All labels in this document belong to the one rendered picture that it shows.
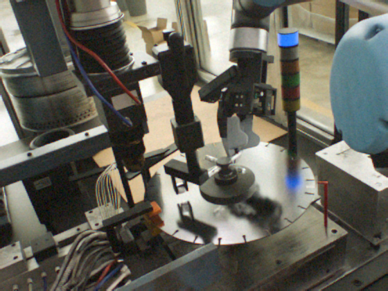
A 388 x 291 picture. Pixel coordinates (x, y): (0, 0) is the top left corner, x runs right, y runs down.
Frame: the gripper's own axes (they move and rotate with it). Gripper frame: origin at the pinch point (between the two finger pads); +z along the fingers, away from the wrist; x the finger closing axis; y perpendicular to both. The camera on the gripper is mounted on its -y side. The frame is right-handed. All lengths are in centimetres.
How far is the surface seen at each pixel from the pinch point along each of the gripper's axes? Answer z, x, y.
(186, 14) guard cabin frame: -54, 50, -79
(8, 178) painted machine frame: 7.7, -32.8, -28.3
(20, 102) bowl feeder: -10, -17, -72
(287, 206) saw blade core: 7.5, 0.4, 13.8
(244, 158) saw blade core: 0.3, 6.1, -1.9
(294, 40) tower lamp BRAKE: -26.0, 14.7, 2.3
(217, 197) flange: 7.3, -5.9, 2.9
